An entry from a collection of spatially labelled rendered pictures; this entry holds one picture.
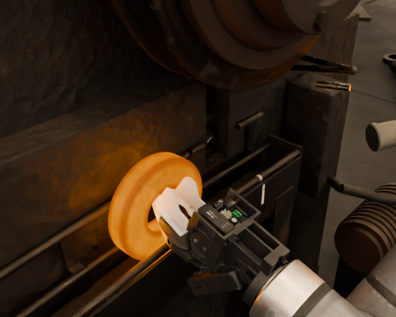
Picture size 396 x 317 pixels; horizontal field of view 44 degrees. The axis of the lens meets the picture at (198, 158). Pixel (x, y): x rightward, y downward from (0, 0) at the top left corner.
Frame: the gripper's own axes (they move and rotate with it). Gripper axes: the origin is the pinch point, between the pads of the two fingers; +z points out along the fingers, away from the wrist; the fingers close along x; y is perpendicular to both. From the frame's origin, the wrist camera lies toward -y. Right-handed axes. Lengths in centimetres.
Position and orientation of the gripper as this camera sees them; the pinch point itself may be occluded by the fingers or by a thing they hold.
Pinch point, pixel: (158, 195)
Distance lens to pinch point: 69.8
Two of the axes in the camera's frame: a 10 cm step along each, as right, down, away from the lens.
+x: -6.9, 3.8, -6.2
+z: -7.0, -5.8, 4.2
